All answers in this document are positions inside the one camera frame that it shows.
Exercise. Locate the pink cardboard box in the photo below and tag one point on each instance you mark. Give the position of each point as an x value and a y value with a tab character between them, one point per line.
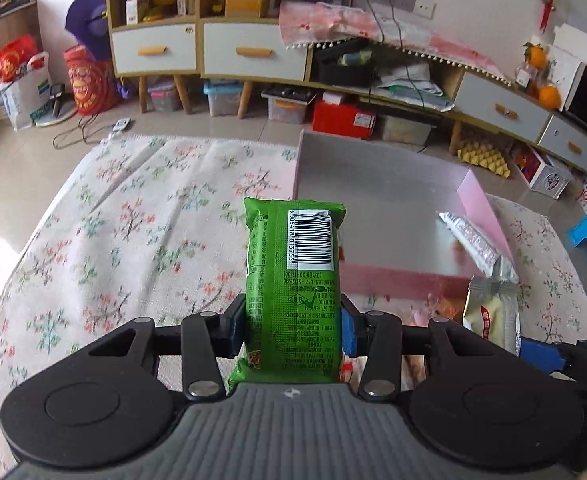
388	210

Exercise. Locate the clear storage box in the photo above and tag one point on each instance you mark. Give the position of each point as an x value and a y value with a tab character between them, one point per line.
163	97

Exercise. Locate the red plastic bag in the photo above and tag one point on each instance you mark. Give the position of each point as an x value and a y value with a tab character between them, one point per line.
16	60

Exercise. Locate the orange latched storage box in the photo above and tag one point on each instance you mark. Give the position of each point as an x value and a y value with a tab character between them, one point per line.
287	110

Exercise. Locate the white shopping bag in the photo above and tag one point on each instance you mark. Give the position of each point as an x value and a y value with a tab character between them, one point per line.
26	100

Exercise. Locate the cream white snack packet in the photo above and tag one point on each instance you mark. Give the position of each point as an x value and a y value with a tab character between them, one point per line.
493	315

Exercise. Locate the wide white drawer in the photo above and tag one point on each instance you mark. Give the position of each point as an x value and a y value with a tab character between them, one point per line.
253	52

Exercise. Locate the blue lidded storage bin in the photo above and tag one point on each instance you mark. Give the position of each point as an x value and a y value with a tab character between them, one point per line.
223	100

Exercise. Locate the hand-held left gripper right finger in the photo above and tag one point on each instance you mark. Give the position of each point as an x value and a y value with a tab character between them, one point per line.
349	332

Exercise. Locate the orange fruit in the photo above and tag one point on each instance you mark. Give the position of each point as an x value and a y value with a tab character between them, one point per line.
536	56
549	96

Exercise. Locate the small grey drawer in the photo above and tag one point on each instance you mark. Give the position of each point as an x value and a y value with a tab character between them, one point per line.
571	145

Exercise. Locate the silver snack packet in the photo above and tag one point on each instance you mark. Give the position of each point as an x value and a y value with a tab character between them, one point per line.
473	240

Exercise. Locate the white printed carton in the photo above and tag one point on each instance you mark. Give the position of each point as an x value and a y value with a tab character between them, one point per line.
546	175

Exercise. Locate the narrow white drawer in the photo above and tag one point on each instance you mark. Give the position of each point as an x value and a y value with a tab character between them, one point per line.
153	50

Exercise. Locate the low wooden cabinet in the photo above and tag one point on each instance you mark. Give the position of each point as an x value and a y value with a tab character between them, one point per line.
448	85

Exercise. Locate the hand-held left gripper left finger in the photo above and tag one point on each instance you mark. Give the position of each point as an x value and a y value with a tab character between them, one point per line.
233	332

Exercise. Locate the tall wooden shelf cabinet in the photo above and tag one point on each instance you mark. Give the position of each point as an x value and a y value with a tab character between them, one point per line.
203	15

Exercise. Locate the green snack packet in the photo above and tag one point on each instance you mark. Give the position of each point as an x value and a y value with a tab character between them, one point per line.
293	280

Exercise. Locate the white foam box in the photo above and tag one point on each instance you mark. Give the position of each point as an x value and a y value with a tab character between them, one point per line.
578	42

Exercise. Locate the pink tasselled cloth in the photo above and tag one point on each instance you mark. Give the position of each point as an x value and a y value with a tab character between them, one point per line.
333	22

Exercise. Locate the floral blanket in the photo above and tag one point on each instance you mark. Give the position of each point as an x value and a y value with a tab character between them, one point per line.
123	240

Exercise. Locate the clear bin under cabinet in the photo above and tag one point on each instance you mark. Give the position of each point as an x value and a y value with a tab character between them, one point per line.
406	129

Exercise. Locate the red fabric bag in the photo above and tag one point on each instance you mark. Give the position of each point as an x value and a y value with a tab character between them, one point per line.
91	82

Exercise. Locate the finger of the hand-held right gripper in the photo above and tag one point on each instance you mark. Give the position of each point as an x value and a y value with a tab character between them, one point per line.
541	356

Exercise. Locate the large grey drawer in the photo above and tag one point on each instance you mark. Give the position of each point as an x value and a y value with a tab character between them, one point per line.
503	105

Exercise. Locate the red box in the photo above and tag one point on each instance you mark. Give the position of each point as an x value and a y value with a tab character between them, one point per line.
343	120

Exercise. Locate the yellow egg tray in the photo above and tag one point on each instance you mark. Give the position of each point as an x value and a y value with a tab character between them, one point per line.
483	157

